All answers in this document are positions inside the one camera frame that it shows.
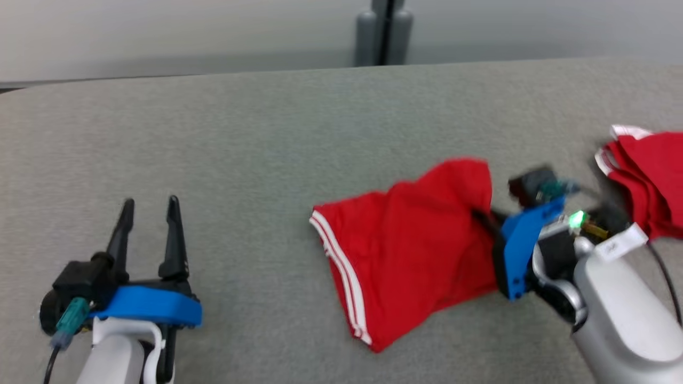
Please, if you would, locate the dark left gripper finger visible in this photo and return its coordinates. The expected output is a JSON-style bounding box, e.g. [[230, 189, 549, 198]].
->
[[158, 195, 190, 282], [105, 198, 135, 283]]

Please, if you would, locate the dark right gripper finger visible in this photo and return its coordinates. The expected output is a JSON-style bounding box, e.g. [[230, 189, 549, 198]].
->
[[472, 208, 507, 238]]

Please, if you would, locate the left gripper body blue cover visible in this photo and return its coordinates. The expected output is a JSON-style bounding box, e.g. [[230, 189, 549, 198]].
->
[[88, 277, 203, 384]]

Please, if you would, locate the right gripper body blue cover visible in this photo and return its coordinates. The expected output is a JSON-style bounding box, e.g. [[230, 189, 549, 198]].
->
[[491, 196, 609, 301]]

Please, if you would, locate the red jersey with number print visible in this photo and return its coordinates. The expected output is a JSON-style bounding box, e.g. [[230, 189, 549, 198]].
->
[[309, 157, 505, 354]]

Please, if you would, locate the red garment with white trim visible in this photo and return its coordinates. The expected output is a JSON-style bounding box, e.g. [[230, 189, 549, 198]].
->
[[594, 124, 683, 241]]

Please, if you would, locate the teal right camera connector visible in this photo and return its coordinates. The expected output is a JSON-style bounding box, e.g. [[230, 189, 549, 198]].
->
[[539, 179, 582, 199]]

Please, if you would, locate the teal camera connector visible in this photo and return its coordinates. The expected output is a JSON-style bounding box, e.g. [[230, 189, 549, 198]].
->
[[52, 298, 90, 350], [539, 179, 582, 199]]

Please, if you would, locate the teal left camera connector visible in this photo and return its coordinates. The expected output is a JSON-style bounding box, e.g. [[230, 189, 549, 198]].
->
[[52, 298, 90, 350]]

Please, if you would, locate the white right cable label tag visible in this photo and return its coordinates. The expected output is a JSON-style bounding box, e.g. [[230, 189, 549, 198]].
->
[[594, 223, 649, 262]]

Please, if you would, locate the black left camera cable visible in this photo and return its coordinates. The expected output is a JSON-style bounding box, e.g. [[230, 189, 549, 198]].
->
[[43, 344, 62, 384]]

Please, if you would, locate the black camera cable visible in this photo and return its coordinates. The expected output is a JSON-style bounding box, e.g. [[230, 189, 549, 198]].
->
[[646, 243, 683, 327], [43, 344, 62, 384]]

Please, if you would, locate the black right camera cable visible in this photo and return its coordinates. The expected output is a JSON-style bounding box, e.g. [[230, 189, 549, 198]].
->
[[646, 243, 683, 327]]

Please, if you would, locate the grey partition post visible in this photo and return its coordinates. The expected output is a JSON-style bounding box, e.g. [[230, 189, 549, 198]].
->
[[355, 0, 414, 67]]

